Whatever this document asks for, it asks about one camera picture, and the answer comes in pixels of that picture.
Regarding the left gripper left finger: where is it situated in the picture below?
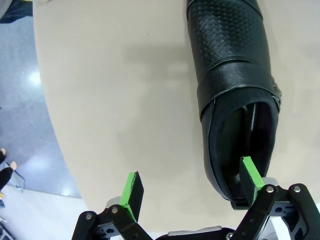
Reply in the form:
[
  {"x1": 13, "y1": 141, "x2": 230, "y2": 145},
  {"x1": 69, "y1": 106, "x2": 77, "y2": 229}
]
[{"x1": 72, "y1": 171, "x2": 153, "y2": 240}]

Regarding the glass mannequin base plate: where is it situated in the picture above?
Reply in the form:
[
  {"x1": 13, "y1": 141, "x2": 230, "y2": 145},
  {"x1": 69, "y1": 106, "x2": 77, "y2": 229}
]
[{"x1": 5, "y1": 161, "x2": 26, "y2": 194}]

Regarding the black leather shoe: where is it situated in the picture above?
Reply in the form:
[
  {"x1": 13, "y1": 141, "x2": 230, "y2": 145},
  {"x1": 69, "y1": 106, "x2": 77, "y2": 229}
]
[{"x1": 186, "y1": 0, "x2": 283, "y2": 210}]

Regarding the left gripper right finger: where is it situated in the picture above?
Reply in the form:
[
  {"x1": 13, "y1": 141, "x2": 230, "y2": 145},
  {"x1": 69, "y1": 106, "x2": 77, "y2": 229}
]
[{"x1": 239, "y1": 156, "x2": 320, "y2": 240}]

